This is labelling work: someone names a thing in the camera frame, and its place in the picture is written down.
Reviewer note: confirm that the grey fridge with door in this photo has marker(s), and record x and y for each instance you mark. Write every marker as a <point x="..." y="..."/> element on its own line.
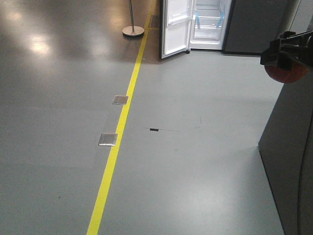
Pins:
<point x="192" y="24"/>

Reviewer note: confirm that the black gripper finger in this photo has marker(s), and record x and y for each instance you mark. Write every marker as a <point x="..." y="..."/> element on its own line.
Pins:
<point x="289" y="47"/>

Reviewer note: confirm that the dark grey cabinet side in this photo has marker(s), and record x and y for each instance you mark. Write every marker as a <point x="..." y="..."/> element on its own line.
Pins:
<point x="286" y="148"/>

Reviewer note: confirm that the silver floor plate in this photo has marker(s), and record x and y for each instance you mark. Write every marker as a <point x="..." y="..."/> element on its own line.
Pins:
<point x="108" y="139"/>
<point x="120" y="100"/>

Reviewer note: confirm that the clear fridge crisper drawer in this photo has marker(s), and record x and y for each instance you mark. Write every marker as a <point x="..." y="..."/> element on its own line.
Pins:
<point x="208" y="28"/>

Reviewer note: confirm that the silver floor plate near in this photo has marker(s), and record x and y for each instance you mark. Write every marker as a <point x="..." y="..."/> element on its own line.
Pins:
<point x="108" y="139"/>

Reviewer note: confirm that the dark grey cabinet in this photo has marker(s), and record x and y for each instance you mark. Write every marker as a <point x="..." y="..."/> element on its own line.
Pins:
<point x="253" y="24"/>

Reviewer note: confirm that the silver floor plate far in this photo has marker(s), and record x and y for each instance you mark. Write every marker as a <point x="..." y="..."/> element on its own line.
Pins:
<point x="120" y="100"/>

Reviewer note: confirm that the silver pole stand round base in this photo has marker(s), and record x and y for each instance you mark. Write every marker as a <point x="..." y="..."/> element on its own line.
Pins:
<point x="132" y="30"/>

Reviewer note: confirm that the yellow floor tape line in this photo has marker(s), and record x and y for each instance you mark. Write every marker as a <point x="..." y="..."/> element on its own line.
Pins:
<point x="103" y="192"/>

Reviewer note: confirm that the red yellow apple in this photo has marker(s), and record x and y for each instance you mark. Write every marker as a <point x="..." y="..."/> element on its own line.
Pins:
<point x="287" y="76"/>

